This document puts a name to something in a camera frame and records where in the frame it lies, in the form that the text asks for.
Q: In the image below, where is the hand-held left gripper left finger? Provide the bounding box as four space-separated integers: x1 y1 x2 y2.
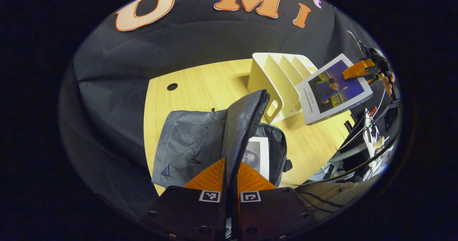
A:
145 158 229 241

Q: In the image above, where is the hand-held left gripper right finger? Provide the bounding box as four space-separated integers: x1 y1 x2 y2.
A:
236 161 312 241

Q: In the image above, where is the blue cover book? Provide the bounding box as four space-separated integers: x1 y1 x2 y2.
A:
295 53 374 126

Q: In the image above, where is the grey portrait cover book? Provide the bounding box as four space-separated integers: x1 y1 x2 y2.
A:
242 137 270 181

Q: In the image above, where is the grey schoolbag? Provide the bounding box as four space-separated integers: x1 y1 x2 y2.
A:
151 89 293 191

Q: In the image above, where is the white bookshelf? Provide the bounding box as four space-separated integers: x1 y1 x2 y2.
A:
247 53 319 124

